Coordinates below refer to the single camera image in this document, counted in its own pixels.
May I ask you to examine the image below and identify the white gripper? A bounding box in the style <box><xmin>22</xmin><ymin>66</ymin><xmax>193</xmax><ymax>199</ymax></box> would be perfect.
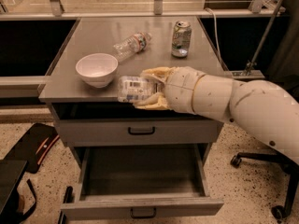
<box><xmin>133</xmin><ymin>66</ymin><xmax>205</xmax><ymax>114</ymax></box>

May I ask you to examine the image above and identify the blue labelled plastic bottle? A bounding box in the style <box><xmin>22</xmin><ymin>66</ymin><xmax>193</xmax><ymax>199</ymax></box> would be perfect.
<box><xmin>118</xmin><ymin>76</ymin><xmax>158</xmax><ymax>103</ymax></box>

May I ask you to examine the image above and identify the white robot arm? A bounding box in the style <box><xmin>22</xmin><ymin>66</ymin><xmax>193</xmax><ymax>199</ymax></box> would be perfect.
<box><xmin>134</xmin><ymin>66</ymin><xmax>299</xmax><ymax>164</ymax></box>

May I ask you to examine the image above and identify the clear plastic water bottle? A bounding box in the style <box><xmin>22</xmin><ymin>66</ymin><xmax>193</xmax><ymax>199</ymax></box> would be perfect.
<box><xmin>113</xmin><ymin>32</ymin><xmax>152</xmax><ymax>62</ymax></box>

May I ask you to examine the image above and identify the grey drawer cabinet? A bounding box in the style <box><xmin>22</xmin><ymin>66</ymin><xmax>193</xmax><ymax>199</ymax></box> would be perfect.
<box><xmin>40</xmin><ymin>16</ymin><xmax>224</xmax><ymax>162</ymax></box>

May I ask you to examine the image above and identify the open middle drawer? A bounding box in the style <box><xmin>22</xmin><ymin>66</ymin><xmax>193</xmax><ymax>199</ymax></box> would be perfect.
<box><xmin>62</xmin><ymin>144</ymin><xmax>223</xmax><ymax>220</ymax></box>

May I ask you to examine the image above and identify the closed upper drawer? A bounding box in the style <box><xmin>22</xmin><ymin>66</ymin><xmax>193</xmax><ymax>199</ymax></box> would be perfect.
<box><xmin>54</xmin><ymin>117</ymin><xmax>223</xmax><ymax>147</ymax></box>

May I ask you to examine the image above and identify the green soda can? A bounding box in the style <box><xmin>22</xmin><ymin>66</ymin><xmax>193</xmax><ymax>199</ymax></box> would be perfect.
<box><xmin>171</xmin><ymin>21</ymin><xmax>192</xmax><ymax>58</ymax></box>

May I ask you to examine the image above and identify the white ceramic bowl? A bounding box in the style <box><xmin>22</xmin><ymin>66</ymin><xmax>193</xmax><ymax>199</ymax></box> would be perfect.
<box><xmin>76</xmin><ymin>53</ymin><xmax>119</xmax><ymax>88</ymax></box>

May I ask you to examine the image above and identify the metal clamp stand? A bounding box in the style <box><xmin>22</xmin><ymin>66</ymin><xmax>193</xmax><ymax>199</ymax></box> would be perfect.
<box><xmin>232</xmin><ymin>0</ymin><xmax>284</xmax><ymax>78</ymax></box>

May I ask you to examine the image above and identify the black board with orange stripe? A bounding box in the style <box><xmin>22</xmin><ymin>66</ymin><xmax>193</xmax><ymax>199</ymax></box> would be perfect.
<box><xmin>5</xmin><ymin>123</ymin><xmax>59</xmax><ymax>174</ymax></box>

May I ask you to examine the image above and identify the black office chair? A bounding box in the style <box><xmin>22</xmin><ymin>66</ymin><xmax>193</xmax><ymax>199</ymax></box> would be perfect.
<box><xmin>230</xmin><ymin>77</ymin><xmax>299</xmax><ymax>224</ymax></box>

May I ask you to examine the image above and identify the black upper drawer handle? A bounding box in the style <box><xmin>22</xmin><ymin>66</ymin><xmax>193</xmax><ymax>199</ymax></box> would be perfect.
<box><xmin>127</xmin><ymin>127</ymin><xmax>155</xmax><ymax>135</ymax></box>

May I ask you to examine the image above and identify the black drawer handle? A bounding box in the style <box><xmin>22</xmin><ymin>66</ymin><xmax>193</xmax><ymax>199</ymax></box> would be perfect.
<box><xmin>127</xmin><ymin>127</ymin><xmax>155</xmax><ymax>135</ymax></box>
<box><xmin>130</xmin><ymin>207</ymin><xmax>157</xmax><ymax>219</ymax></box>

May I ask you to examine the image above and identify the white cable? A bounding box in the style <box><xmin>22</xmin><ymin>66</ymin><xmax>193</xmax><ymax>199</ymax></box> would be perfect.
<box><xmin>204</xmin><ymin>7</ymin><xmax>223</xmax><ymax>64</ymax></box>

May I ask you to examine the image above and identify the black middle drawer handle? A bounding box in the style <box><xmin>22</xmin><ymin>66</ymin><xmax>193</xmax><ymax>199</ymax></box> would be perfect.
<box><xmin>130</xmin><ymin>207</ymin><xmax>157</xmax><ymax>219</ymax></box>

